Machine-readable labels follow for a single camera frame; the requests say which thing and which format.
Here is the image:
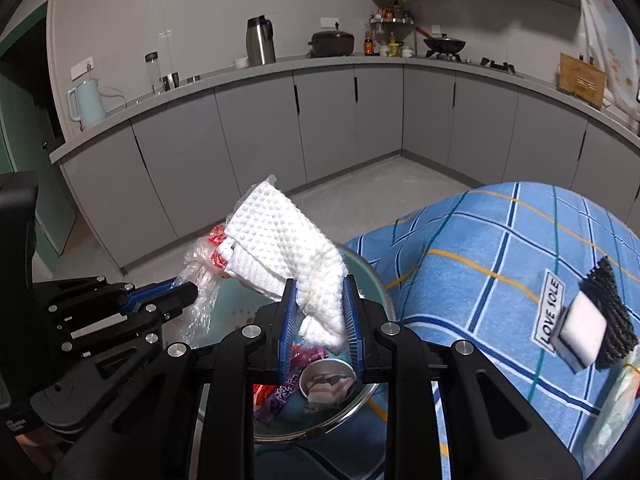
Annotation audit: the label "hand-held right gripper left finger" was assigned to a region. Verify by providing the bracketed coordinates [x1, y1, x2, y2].
[52, 277, 301, 480]

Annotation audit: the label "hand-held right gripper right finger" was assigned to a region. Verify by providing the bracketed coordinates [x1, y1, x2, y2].
[342, 274, 586, 480]

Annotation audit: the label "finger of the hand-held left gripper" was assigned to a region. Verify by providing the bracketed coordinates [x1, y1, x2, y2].
[35, 275, 198, 333]
[62, 292, 199, 359]

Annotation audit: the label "clear plastic bag red print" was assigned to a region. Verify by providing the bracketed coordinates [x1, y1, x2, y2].
[182, 225, 236, 348]

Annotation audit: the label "teal basin with steel rim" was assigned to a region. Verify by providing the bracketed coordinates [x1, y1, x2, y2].
[190, 245, 396, 446]

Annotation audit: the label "purple snack wrapper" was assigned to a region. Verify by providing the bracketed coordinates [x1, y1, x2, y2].
[252, 345, 326, 426]

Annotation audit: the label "white waffle cloth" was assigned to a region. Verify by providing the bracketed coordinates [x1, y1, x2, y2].
[224, 175, 348, 353]

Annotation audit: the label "small metal can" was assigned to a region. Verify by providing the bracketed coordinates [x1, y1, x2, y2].
[299, 357, 358, 403]

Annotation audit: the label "green door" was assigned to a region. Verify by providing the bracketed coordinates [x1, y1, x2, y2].
[0, 0, 76, 261]

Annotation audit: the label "mint electric kettle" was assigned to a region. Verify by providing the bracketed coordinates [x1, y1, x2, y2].
[67, 79, 108, 128]

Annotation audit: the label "blue plaid tablecloth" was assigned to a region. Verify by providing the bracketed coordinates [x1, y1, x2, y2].
[250, 180, 640, 480]

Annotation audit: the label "grey kitchen counter cabinets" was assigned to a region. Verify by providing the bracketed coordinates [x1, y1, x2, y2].
[47, 52, 640, 273]

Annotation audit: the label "glass jar black lid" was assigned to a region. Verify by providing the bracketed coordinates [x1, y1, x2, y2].
[145, 52, 161, 93]

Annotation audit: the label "white foam block with label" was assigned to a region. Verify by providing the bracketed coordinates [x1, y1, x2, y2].
[532, 267, 608, 373]

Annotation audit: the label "black mesh scrubber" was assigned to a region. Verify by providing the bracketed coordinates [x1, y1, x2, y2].
[580, 255, 640, 371]

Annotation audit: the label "stainless steel thermos jug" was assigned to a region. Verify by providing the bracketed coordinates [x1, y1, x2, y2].
[245, 16, 277, 67]

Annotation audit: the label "light green plastic bag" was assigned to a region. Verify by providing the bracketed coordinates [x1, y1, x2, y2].
[582, 345, 640, 471]

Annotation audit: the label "black cooking pot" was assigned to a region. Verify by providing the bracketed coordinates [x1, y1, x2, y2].
[307, 22, 356, 58]

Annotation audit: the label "black wok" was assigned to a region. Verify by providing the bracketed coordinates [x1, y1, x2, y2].
[416, 26, 467, 56]

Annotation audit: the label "black gas hob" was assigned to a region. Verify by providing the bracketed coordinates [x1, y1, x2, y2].
[425, 50, 518, 73]

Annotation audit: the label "corner spice rack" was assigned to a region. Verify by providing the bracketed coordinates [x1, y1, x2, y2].
[369, 0, 416, 58]

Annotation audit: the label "white curtain orange print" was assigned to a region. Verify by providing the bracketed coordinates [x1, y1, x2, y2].
[570, 0, 640, 136]

